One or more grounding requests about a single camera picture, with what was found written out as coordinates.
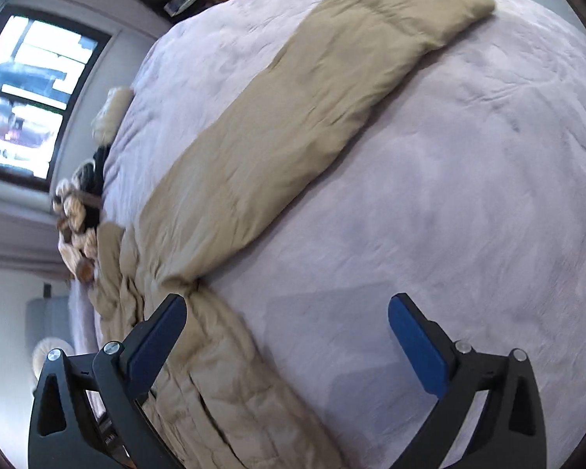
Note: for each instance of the beige quilted garment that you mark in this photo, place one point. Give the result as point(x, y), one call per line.
point(273, 132)

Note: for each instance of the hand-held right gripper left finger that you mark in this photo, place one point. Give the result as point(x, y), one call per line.
point(156, 337)

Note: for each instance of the cream plush pillow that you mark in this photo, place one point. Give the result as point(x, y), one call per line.
point(110, 112)

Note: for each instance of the white textured bed cover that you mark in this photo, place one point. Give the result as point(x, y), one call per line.
point(444, 180)

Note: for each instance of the dark framed window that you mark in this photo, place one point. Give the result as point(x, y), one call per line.
point(24, 107)

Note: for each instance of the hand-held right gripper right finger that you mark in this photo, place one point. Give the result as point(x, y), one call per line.
point(420, 347)

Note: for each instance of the black cloth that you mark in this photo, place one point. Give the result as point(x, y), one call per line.
point(97, 171)

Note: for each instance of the brown and cream plush toys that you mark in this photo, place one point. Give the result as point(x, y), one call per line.
point(73, 215)

